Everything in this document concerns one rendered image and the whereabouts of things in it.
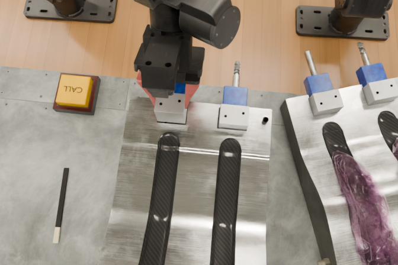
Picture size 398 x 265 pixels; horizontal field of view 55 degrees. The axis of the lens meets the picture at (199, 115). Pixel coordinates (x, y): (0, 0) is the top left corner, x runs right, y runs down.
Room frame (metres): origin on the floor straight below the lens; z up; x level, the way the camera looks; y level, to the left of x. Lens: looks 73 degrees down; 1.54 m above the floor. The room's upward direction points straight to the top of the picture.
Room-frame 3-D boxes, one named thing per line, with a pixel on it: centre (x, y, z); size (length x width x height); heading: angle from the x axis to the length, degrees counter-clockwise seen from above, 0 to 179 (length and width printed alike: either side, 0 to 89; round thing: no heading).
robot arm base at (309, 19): (0.44, -0.31, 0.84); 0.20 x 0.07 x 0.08; 86
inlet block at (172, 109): (0.25, 0.04, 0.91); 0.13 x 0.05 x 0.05; 174
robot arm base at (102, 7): (0.48, 0.28, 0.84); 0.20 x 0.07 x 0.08; 86
